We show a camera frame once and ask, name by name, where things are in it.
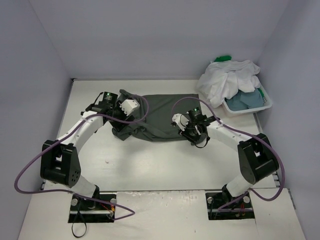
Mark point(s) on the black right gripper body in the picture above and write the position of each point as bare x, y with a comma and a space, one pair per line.
193, 135

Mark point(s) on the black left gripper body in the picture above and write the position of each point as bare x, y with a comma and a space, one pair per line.
120, 124

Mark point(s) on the dark grey t-shirt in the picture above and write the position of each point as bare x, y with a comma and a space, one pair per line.
156, 127

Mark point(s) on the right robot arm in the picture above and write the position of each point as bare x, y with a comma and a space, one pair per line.
256, 160

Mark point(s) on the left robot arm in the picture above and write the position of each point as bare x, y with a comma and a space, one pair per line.
61, 164

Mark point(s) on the light blue t-shirt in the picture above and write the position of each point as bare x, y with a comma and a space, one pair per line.
245, 100

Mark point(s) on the white t-shirt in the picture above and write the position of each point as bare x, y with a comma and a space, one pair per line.
205, 83

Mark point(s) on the white plastic laundry basket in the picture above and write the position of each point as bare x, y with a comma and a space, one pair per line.
267, 105

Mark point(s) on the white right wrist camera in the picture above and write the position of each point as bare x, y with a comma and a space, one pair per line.
180, 120

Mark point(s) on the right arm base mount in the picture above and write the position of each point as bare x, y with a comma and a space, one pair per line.
220, 208

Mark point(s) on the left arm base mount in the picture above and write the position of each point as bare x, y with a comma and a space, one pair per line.
88, 211

